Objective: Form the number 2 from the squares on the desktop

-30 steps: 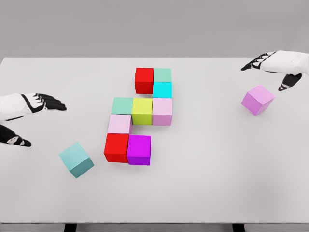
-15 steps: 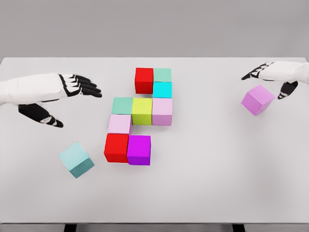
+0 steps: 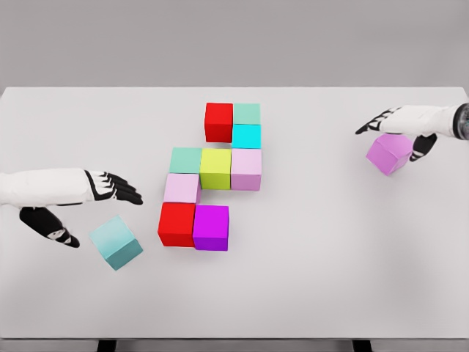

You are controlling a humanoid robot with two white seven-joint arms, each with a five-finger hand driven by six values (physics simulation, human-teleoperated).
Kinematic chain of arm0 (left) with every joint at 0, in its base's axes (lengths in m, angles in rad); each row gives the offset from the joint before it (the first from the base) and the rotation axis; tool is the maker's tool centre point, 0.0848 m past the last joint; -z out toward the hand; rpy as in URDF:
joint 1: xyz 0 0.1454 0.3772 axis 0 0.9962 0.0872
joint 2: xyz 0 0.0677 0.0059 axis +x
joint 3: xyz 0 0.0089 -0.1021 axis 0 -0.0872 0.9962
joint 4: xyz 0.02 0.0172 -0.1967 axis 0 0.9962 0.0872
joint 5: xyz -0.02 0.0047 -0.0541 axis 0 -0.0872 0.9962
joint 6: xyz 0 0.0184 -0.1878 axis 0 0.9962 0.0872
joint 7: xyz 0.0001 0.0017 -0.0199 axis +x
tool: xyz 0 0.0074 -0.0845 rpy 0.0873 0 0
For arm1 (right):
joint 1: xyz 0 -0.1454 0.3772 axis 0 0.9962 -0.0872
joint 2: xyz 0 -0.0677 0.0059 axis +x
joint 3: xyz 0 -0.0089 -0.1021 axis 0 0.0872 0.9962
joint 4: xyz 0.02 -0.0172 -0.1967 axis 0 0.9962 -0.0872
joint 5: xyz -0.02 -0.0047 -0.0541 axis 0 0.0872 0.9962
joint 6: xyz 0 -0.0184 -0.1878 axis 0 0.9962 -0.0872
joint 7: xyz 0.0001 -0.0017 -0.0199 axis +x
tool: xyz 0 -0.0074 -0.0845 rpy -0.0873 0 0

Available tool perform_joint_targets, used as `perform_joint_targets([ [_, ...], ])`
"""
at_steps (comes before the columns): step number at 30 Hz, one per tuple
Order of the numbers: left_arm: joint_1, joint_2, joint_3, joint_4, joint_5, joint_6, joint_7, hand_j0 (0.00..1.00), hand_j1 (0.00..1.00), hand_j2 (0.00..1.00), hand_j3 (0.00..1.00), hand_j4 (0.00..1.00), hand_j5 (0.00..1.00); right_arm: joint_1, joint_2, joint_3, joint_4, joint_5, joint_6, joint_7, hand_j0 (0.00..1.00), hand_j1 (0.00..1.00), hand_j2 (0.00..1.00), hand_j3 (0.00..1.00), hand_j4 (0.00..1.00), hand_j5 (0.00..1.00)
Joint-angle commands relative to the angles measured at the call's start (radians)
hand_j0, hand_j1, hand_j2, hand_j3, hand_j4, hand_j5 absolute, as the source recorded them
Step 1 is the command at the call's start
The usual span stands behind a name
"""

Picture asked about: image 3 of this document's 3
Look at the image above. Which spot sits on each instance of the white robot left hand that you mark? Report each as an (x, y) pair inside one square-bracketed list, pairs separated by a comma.
[(62, 187)]

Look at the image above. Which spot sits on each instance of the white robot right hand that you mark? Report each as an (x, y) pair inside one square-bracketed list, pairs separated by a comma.
[(410, 119)]

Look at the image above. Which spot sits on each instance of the violet cube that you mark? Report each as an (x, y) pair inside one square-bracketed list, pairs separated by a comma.
[(388, 155)]

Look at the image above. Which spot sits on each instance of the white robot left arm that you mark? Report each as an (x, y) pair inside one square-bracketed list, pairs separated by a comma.
[(6, 188)]

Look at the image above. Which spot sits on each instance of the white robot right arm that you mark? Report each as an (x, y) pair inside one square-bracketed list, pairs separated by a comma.
[(452, 120)]

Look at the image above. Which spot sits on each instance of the teal cube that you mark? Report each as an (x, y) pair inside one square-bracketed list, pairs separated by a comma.
[(113, 242)]

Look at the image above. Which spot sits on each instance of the light pink cube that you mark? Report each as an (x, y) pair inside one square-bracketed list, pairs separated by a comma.
[(181, 187), (246, 168)]

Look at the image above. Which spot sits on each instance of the red cube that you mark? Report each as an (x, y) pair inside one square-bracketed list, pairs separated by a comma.
[(176, 223), (218, 121)]

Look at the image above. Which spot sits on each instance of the mint green cube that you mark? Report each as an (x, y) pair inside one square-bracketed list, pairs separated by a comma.
[(247, 114), (185, 160)]

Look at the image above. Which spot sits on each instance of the magenta cube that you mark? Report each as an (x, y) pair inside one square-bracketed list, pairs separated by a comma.
[(210, 227)]

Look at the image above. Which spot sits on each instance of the yellow-green cube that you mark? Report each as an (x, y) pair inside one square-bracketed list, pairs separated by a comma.
[(215, 168)]

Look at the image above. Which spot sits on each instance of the cyan cube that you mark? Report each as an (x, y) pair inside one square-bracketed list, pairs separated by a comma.
[(246, 136)]

